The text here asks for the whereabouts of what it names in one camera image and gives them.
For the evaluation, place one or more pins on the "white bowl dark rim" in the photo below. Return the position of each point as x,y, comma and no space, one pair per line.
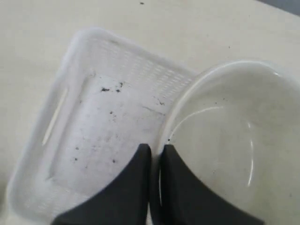
237,127

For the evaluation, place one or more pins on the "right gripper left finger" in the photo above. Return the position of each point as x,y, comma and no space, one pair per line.
123,202

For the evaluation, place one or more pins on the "white perforated plastic basket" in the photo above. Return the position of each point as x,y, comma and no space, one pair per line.
108,97

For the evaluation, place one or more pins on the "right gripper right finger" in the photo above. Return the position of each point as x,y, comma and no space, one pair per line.
186,200

